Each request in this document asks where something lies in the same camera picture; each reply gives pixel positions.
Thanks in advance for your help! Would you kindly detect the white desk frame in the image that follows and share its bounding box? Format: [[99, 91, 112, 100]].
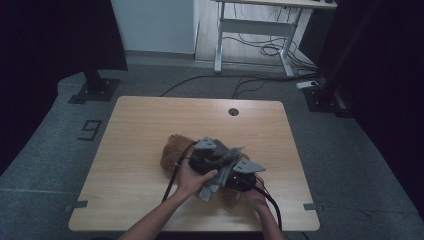
[[212, 0, 338, 79]]

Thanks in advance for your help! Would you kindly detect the tangle of black cables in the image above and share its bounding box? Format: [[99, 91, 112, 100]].
[[222, 31, 318, 76]]

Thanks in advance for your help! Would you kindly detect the grey tape strip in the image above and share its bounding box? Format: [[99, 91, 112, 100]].
[[64, 199, 89, 213], [302, 202, 325, 213]]

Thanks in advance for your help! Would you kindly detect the brown teddy bear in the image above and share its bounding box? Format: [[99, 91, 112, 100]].
[[159, 133, 258, 211]]

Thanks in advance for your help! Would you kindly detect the white power strip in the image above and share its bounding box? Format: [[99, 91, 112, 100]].
[[295, 79, 320, 91]]

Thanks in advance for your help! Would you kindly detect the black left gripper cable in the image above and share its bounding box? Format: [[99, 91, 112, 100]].
[[161, 141, 198, 203]]

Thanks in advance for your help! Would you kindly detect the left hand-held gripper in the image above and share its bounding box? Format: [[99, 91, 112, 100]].
[[187, 136, 218, 176]]

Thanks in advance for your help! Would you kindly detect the black tape floor marking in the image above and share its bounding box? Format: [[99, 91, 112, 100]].
[[77, 119, 103, 142]]

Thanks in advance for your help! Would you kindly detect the black stand with square base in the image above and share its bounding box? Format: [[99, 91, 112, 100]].
[[67, 68, 121, 105]]

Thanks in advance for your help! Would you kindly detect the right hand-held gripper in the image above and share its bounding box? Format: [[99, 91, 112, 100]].
[[226, 157, 267, 193]]

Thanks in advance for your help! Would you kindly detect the person's left hand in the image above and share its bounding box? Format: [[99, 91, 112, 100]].
[[174, 156, 220, 199]]

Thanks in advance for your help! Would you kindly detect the long black floor cable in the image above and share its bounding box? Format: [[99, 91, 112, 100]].
[[158, 73, 318, 99]]

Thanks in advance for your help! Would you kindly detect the person's right hand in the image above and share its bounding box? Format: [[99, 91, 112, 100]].
[[240, 176, 268, 212]]

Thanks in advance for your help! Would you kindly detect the black curtain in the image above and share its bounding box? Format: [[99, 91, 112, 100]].
[[315, 0, 424, 222], [0, 0, 129, 176]]

